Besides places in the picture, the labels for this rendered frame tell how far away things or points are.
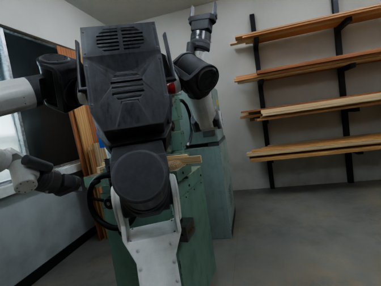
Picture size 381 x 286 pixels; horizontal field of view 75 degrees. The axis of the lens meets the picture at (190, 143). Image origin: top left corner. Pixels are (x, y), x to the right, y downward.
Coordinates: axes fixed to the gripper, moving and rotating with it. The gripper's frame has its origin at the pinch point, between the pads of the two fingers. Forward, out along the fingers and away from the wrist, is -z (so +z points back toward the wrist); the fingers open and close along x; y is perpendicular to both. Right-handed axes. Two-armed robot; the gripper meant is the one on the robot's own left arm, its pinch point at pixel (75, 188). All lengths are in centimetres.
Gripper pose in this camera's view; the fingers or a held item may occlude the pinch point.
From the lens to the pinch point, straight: 113.8
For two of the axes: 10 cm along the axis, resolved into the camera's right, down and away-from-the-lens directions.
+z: -3.6, -3.7, -8.5
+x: 9.0, -3.6, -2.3
